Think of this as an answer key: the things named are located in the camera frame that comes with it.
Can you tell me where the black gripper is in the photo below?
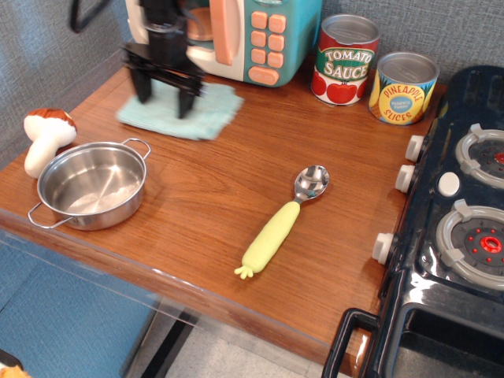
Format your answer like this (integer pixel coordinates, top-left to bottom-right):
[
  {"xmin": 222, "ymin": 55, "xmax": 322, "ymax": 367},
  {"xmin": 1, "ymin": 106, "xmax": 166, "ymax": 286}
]
[{"xmin": 124, "ymin": 23, "xmax": 205, "ymax": 119}]

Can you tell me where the light blue cloth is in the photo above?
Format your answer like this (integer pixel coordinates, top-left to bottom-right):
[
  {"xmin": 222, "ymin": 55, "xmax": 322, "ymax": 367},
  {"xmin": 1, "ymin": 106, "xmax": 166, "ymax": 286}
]
[{"xmin": 116, "ymin": 81, "xmax": 243, "ymax": 140}]

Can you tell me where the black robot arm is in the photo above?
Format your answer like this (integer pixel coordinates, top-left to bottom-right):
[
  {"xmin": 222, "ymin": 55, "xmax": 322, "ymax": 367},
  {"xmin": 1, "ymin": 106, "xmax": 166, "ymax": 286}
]
[{"xmin": 124, "ymin": 1, "xmax": 205, "ymax": 119}]

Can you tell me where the small steel pot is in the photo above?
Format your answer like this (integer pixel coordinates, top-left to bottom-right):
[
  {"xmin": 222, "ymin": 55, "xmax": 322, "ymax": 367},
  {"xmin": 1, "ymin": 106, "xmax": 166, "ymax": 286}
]
[{"xmin": 28, "ymin": 138, "xmax": 151, "ymax": 231}]

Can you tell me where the teal toy microwave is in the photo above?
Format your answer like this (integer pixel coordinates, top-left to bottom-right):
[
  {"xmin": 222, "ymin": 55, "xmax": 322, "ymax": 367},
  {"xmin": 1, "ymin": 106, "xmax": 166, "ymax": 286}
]
[{"xmin": 126, "ymin": 1, "xmax": 322, "ymax": 87}]

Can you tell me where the plush mushroom toy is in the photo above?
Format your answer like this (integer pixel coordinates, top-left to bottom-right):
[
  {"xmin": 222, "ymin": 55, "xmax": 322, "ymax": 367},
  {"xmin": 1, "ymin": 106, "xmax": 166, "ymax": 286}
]
[{"xmin": 24, "ymin": 108, "xmax": 77, "ymax": 179}]

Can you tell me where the tomato sauce can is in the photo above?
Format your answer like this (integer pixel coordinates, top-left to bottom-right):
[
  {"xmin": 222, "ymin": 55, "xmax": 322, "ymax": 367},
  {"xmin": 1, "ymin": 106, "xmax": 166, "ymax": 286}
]
[{"xmin": 311, "ymin": 13, "xmax": 380, "ymax": 106}]

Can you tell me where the pineapple slices can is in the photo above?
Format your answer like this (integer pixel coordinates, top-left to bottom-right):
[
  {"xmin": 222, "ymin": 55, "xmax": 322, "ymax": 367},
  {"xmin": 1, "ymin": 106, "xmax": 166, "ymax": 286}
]
[{"xmin": 369, "ymin": 51, "xmax": 439, "ymax": 125}]

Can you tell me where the orange object at corner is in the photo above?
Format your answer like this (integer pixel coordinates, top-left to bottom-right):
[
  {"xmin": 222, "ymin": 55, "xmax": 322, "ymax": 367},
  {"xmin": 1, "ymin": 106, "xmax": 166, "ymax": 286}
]
[{"xmin": 0, "ymin": 350, "xmax": 31, "ymax": 378}]

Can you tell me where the black toy stove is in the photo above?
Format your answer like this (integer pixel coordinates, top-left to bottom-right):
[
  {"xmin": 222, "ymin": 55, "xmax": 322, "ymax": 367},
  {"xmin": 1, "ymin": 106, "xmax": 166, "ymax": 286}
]
[{"xmin": 323, "ymin": 65, "xmax": 503, "ymax": 377}]

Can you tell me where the yellow handled metal spoon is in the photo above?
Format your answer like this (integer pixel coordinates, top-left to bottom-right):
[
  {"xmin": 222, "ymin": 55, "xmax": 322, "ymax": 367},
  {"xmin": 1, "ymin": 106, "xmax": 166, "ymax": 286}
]
[{"xmin": 234, "ymin": 165, "xmax": 329, "ymax": 280}]

